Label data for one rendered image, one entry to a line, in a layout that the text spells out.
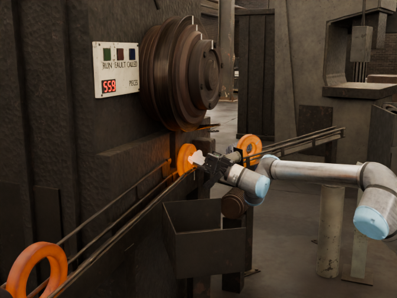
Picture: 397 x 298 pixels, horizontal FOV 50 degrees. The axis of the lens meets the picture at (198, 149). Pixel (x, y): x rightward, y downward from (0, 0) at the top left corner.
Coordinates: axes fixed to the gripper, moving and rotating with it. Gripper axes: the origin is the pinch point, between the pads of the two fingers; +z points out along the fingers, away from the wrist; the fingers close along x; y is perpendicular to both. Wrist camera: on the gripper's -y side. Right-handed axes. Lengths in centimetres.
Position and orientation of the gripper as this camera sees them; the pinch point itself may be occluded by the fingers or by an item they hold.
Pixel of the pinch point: (188, 158)
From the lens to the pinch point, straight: 188.1
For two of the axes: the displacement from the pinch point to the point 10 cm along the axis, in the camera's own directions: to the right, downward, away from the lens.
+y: 2.9, -9.0, -3.2
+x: -3.7, 2.1, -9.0
